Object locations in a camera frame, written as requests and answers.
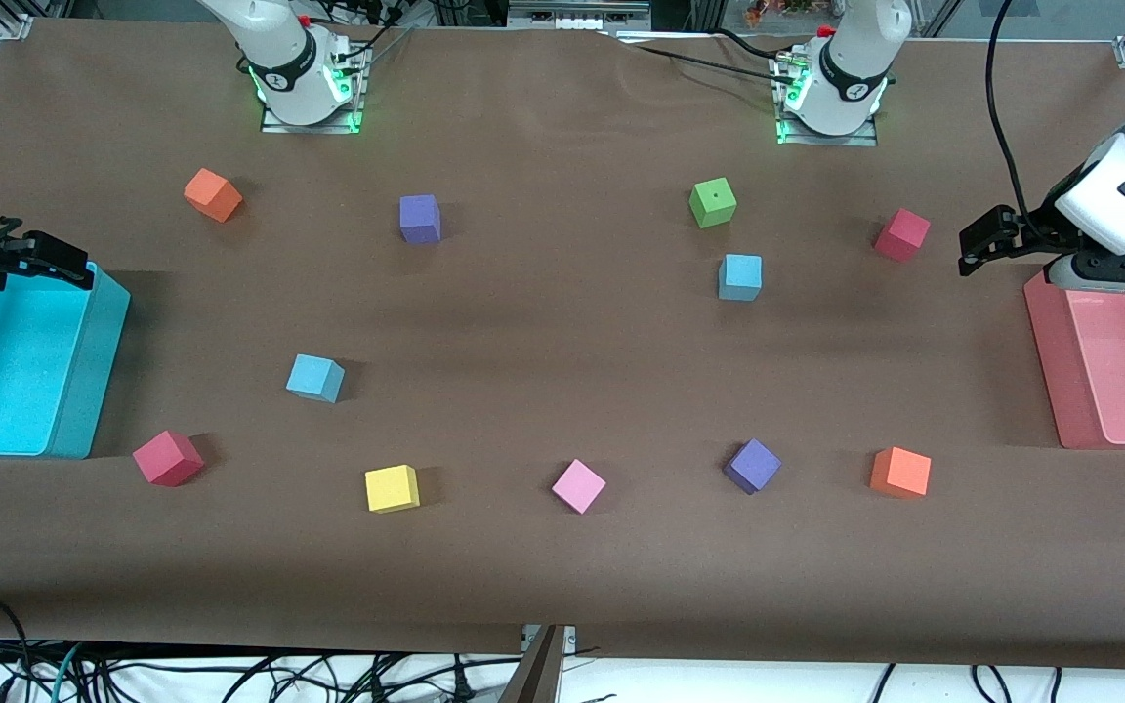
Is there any light blue foam block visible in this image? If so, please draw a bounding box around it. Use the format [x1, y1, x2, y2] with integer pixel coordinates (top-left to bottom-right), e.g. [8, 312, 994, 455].
[718, 254, 764, 302]
[286, 353, 346, 404]

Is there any red foam block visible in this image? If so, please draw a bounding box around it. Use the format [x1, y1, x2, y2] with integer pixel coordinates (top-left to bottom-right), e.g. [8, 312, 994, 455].
[132, 430, 205, 487]
[873, 207, 932, 263]

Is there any cyan plastic bin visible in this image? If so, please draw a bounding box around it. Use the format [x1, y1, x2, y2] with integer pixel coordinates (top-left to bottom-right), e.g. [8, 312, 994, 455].
[0, 262, 131, 460]

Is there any pink plastic bin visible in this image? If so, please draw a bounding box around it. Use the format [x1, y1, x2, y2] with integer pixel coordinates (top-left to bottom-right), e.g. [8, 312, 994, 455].
[1023, 269, 1125, 450]

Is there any orange foam block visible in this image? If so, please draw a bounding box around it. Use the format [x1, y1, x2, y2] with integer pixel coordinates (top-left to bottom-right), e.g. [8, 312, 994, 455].
[184, 167, 244, 224]
[869, 446, 933, 500]

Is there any green foam block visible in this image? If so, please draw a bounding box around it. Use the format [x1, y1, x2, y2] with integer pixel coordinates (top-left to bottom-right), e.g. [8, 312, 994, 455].
[688, 177, 738, 230]

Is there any purple foam block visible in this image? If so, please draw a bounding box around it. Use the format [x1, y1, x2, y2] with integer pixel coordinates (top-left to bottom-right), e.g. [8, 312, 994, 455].
[398, 193, 442, 245]
[723, 437, 782, 496]

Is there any yellow foam block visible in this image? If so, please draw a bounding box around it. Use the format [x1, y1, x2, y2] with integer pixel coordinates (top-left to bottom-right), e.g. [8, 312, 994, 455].
[364, 464, 421, 515]

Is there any pink foam block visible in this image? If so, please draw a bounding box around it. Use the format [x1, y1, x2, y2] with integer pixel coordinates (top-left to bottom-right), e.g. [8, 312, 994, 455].
[551, 458, 608, 516]

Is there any grey power strip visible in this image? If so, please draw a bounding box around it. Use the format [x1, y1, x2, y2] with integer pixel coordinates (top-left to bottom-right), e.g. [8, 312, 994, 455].
[509, 0, 651, 30]

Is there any brown table cloth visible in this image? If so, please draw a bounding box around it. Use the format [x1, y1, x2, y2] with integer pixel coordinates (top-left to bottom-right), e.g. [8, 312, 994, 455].
[0, 18, 1125, 671]

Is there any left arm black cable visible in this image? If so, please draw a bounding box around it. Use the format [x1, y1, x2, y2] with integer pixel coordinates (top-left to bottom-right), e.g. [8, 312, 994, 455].
[985, 0, 1037, 221]

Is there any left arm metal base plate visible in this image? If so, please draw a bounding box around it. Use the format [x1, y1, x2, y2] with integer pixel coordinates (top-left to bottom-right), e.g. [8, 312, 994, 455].
[775, 54, 882, 148]

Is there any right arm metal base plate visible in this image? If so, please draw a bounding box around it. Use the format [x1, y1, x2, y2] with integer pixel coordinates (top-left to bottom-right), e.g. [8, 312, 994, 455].
[261, 54, 366, 136]

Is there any black cable on cloth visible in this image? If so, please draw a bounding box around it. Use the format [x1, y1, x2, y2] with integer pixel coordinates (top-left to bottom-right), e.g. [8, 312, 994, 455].
[712, 26, 793, 62]
[611, 39, 798, 84]

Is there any teal floor cable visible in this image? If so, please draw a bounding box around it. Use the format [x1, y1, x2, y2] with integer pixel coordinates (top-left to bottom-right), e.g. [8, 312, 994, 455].
[48, 641, 87, 703]

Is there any metal clamp bracket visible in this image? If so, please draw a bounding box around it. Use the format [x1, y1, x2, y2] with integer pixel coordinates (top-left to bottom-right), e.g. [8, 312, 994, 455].
[521, 625, 578, 653]

